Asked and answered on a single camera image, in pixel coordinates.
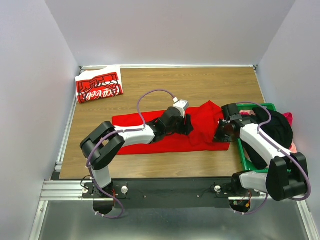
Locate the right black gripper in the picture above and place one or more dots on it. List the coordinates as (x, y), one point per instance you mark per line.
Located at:
(218, 136)

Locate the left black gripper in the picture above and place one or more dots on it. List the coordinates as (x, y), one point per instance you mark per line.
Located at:
(187, 129)

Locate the plain red t shirt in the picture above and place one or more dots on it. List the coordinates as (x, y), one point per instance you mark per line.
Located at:
(204, 119)

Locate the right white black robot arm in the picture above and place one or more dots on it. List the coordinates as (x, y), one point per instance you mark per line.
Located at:
(287, 176)

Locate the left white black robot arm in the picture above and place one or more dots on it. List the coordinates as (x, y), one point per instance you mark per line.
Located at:
(103, 144)

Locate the green plastic bin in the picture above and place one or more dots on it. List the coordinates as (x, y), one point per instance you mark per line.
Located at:
(247, 165)

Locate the black shirt in bin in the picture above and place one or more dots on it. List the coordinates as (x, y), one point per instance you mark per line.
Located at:
(278, 129)

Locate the light pink shirt in bin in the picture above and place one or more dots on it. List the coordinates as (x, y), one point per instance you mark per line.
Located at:
(293, 148)

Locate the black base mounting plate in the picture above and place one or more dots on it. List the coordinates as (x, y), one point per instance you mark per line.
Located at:
(185, 192)

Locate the folded red white printed shirt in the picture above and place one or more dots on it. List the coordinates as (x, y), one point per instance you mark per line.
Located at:
(92, 85)

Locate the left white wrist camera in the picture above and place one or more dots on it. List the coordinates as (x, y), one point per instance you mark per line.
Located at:
(181, 105)

